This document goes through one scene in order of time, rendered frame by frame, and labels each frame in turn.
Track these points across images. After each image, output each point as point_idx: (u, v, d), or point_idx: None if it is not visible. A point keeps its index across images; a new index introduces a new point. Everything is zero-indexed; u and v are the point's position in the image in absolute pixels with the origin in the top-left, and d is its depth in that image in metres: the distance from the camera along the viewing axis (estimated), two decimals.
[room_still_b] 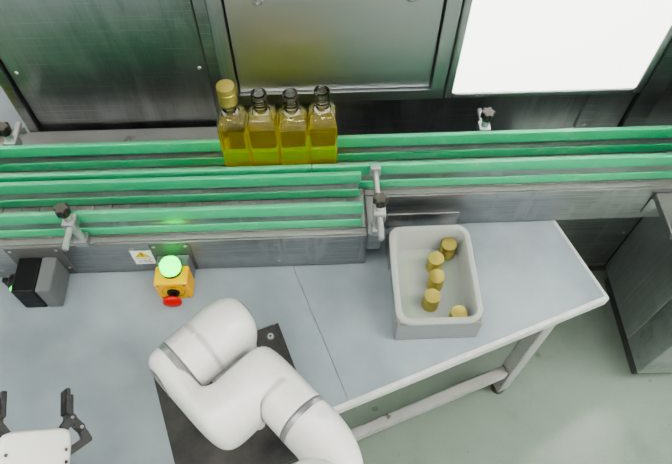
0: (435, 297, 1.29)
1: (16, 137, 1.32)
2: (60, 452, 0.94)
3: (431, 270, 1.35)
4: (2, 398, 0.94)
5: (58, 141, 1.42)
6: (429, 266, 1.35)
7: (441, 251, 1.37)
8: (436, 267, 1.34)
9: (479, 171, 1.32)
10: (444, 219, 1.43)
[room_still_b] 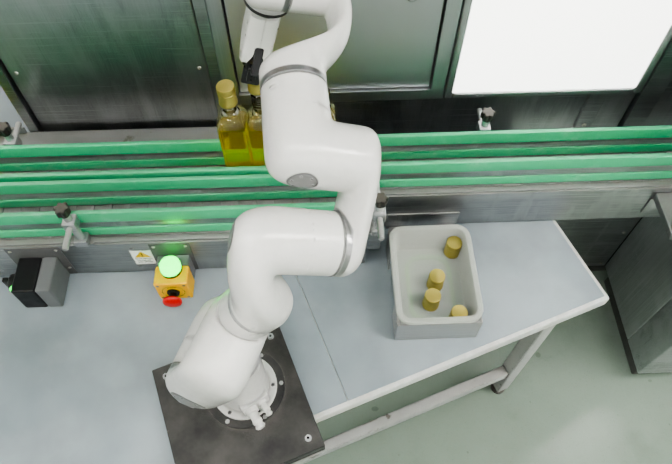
0: (435, 297, 1.29)
1: (16, 137, 1.32)
2: (273, 46, 1.01)
3: None
4: None
5: (58, 141, 1.42)
6: None
7: (451, 253, 1.37)
8: None
9: (479, 171, 1.32)
10: (444, 219, 1.43)
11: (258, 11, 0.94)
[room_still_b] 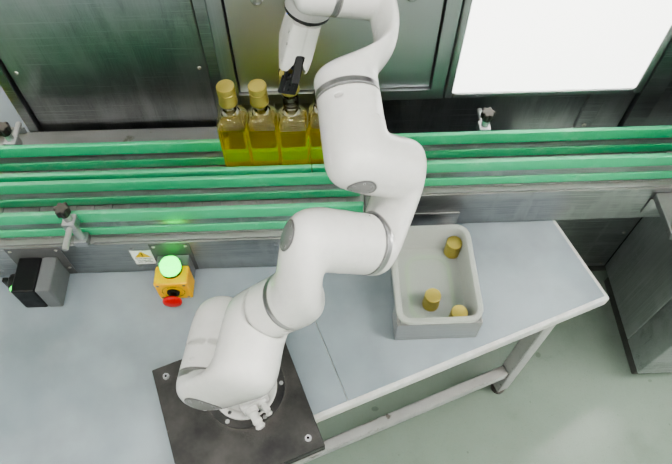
0: (435, 297, 1.29)
1: (16, 137, 1.32)
2: (312, 54, 1.03)
3: (266, 100, 1.16)
4: None
5: (58, 141, 1.42)
6: (263, 98, 1.14)
7: (451, 253, 1.37)
8: (266, 89, 1.14)
9: (479, 171, 1.32)
10: (444, 219, 1.43)
11: (300, 19, 0.96)
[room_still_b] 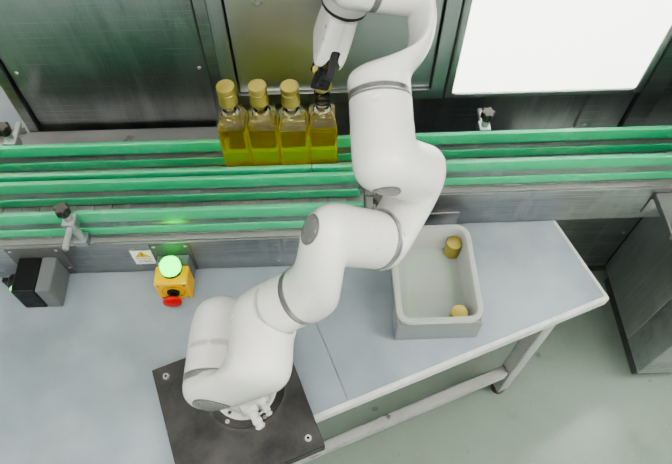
0: (324, 66, 1.11)
1: (16, 137, 1.32)
2: (348, 50, 1.03)
3: (266, 100, 1.16)
4: None
5: (58, 141, 1.42)
6: (263, 98, 1.14)
7: (451, 253, 1.37)
8: (266, 89, 1.14)
9: (479, 171, 1.32)
10: (444, 219, 1.43)
11: (338, 15, 0.97)
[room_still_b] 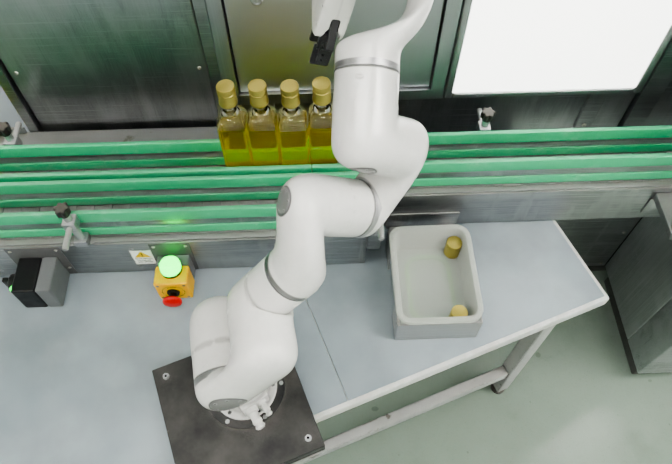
0: (324, 80, 1.14)
1: (16, 137, 1.32)
2: (348, 19, 0.98)
3: (266, 100, 1.16)
4: None
5: (58, 141, 1.42)
6: (263, 98, 1.14)
7: (451, 253, 1.37)
8: (266, 89, 1.14)
9: (479, 171, 1.32)
10: (444, 219, 1.43)
11: None
